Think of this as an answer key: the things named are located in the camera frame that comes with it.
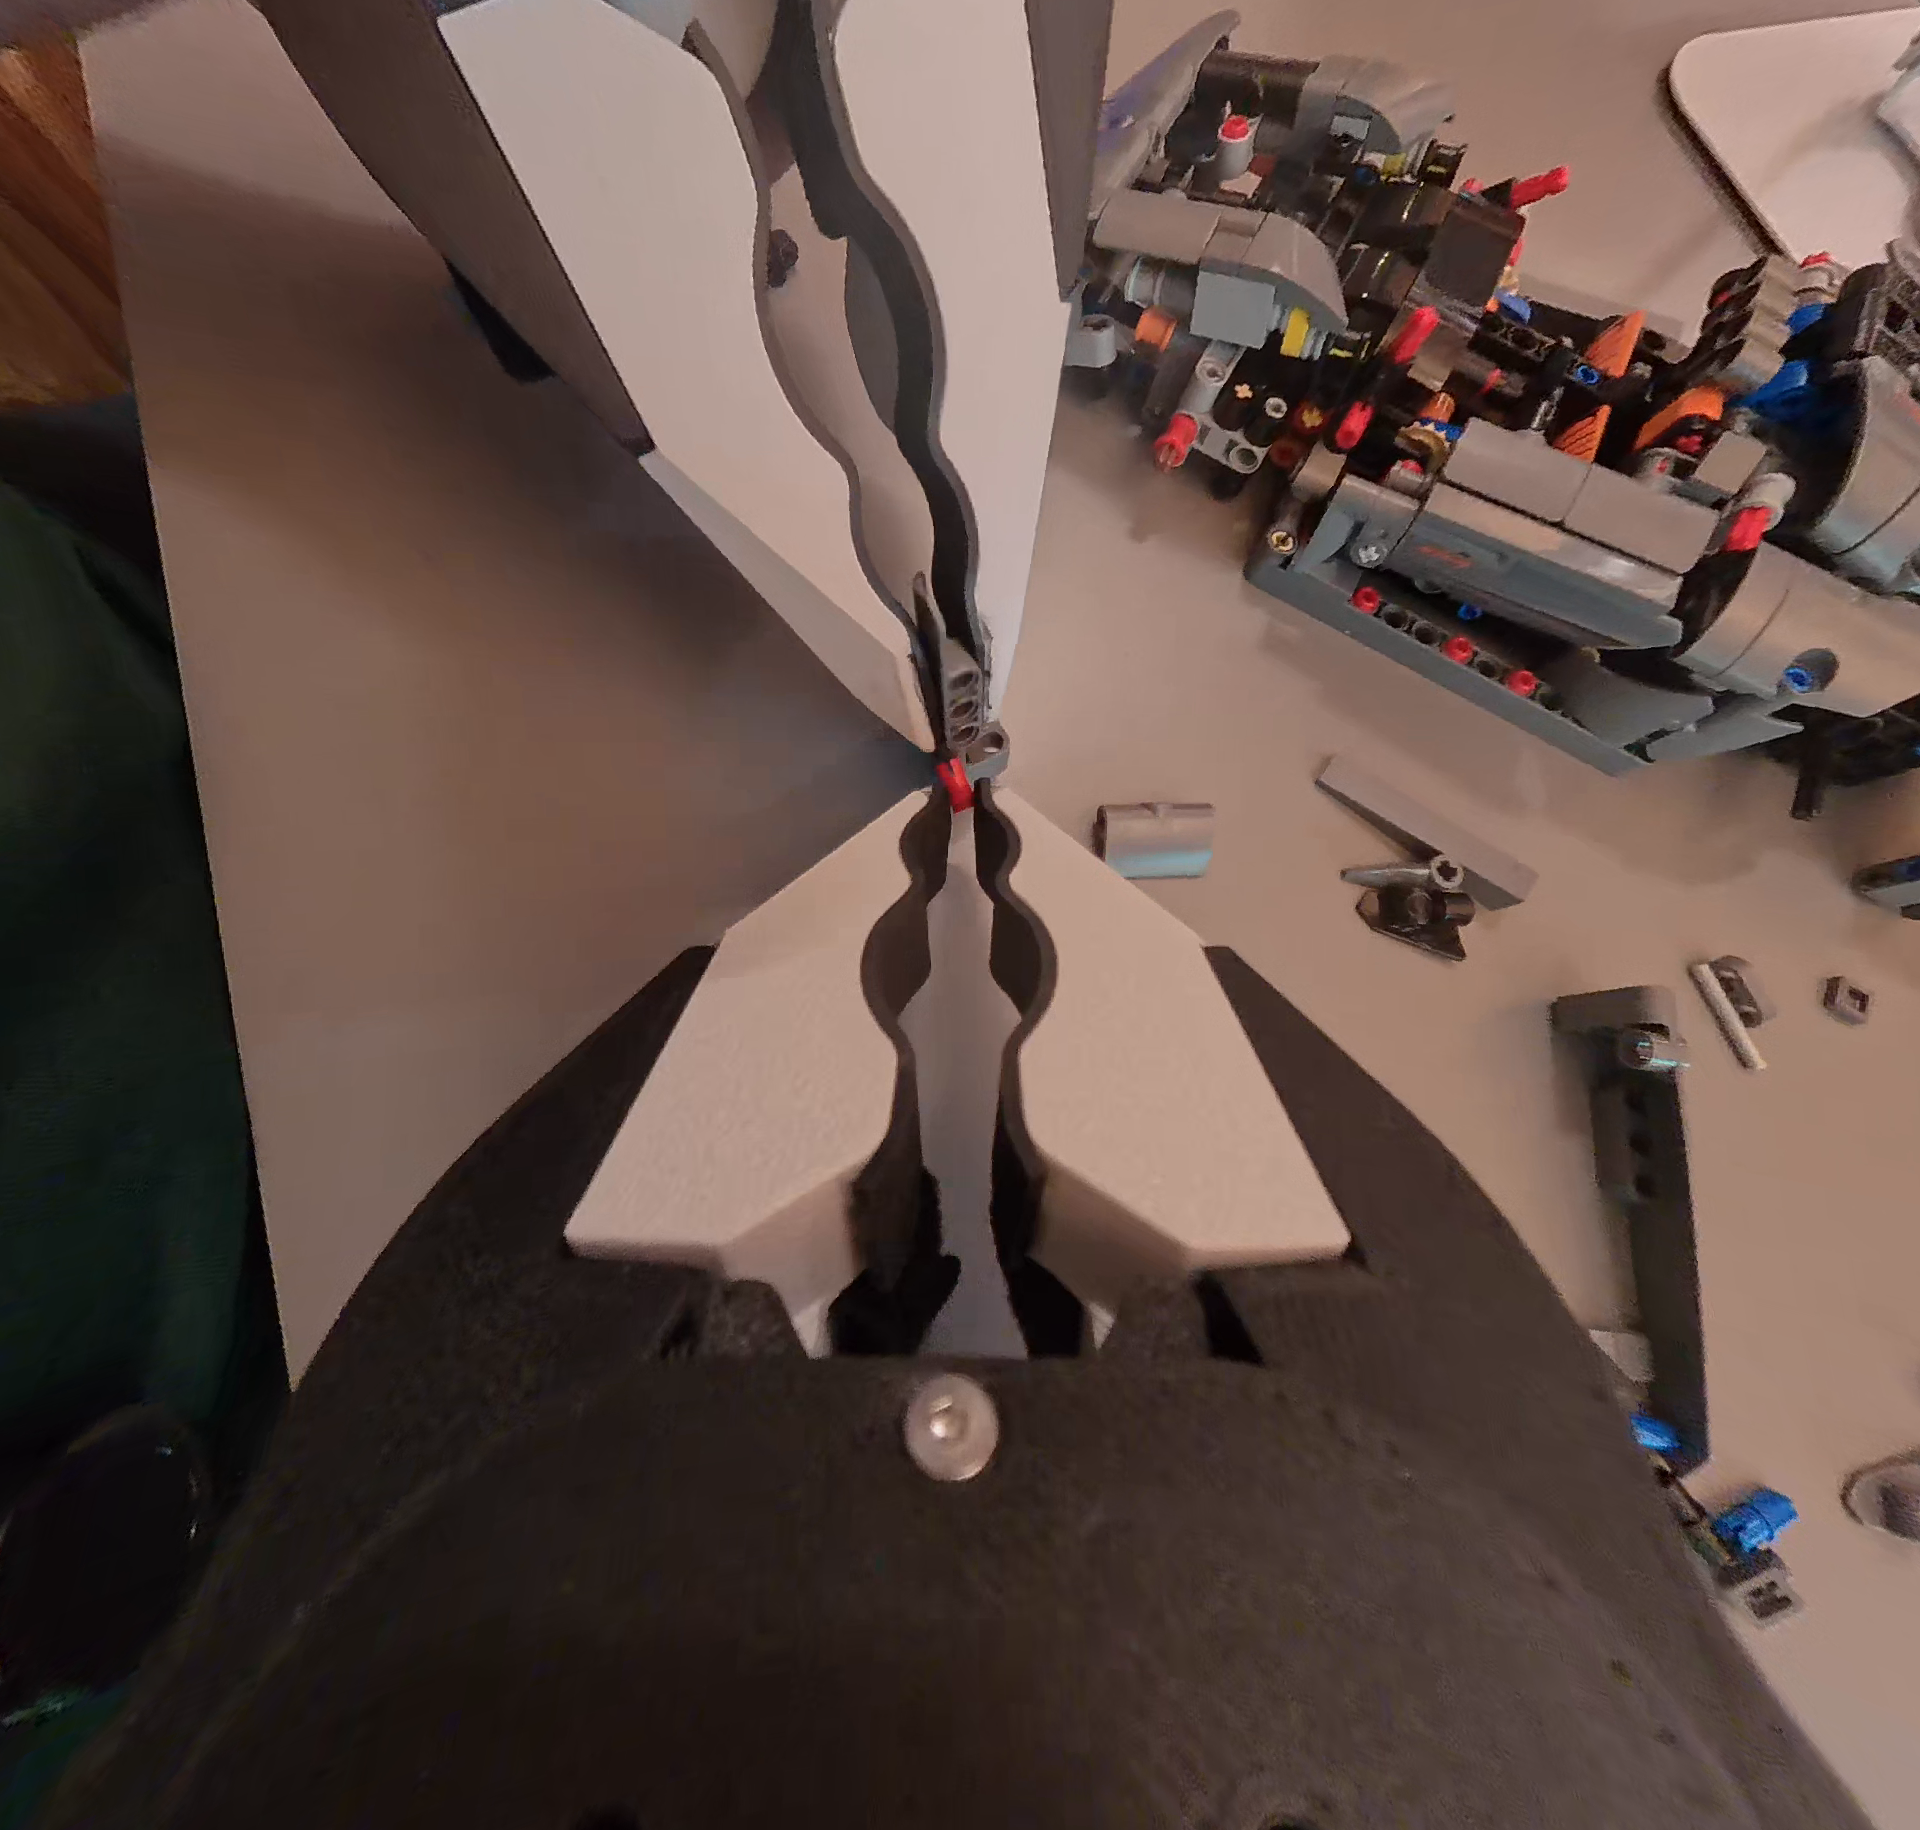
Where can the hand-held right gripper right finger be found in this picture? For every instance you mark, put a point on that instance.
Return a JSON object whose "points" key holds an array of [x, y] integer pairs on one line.
{"points": [[1172, 1110]]}

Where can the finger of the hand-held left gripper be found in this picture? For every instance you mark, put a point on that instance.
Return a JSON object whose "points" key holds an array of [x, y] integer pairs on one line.
{"points": [[646, 241], [975, 180]]}

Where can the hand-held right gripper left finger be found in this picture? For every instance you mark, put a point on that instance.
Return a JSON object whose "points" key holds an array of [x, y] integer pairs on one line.
{"points": [[750, 1096]]}

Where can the red lego pin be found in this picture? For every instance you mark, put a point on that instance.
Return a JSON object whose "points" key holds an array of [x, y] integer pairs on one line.
{"points": [[952, 786]]}

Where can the dark grey lego liftarm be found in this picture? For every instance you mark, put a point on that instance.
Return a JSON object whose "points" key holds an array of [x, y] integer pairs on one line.
{"points": [[959, 689]]}

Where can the grey black lego car model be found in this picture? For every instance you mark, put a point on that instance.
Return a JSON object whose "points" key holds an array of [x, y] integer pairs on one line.
{"points": [[1501, 404]]}

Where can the white book stand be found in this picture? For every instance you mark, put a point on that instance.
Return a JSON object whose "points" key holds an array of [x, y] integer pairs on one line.
{"points": [[1785, 119]]}

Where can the light grey lego tube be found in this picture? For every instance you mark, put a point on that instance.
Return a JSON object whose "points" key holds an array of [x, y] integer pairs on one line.
{"points": [[1156, 838]]}

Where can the black angled lego piece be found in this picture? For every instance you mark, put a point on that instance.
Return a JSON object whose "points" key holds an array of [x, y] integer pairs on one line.
{"points": [[1409, 906]]}

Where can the grey flat lego tile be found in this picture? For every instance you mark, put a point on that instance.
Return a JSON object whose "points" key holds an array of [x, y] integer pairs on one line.
{"points": [[1426, 816]]}

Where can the dark grey long lego beam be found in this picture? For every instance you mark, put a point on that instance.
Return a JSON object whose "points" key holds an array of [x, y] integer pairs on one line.
{"points": [[1643, 1229]]}

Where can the light grey lego axle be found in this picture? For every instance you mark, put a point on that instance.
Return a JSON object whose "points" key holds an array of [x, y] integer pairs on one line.
{"points": [[1728, 1019]]}

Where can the small grey lego piece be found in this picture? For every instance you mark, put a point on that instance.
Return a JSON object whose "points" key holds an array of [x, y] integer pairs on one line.
{"points": [[1846, 999]]}

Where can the blue lego connector pieces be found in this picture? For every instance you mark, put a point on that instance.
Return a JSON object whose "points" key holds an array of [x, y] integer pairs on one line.
{"points": [[1745, 1522]]}

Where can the person's green shirt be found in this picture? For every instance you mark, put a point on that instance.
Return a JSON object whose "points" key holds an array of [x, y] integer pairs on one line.
{"points": [[104, 885]]}

